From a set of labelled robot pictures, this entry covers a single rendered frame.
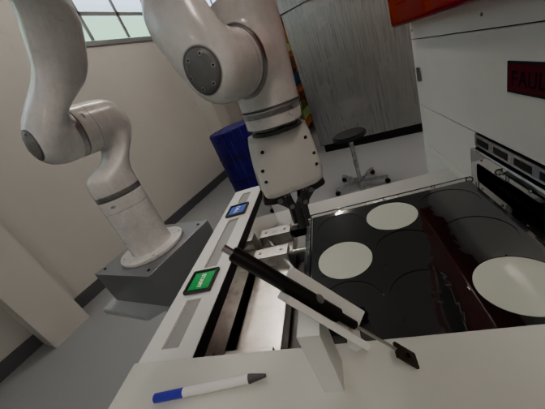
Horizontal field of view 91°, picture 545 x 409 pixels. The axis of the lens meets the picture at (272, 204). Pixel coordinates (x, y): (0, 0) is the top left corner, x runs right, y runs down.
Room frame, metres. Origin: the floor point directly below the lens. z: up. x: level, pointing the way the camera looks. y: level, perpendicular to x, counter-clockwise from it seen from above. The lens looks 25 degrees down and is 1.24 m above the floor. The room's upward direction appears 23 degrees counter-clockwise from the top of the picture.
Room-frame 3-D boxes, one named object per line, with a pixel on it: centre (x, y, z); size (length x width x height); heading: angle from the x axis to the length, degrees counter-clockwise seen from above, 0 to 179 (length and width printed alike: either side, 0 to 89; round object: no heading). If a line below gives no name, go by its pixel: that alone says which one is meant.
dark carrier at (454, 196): (0.36, -0.19, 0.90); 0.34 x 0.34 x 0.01; 71
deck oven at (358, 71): (3.68, -1.84, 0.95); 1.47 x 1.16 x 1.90; 55
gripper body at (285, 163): (0.40, -0.05, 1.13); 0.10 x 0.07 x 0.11; 94
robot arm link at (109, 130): (0.78, 0.35, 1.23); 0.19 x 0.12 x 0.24; 141
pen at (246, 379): (0.21, 0.15, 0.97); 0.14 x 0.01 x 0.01; 79
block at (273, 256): (0.50, 0.05, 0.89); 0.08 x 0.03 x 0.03; 71
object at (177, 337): (0.54, 0.14, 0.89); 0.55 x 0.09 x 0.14; 161
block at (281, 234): (0.58, 0.02, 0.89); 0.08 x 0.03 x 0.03; 71
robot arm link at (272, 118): (0.40, -0.05, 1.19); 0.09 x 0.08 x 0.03; 94
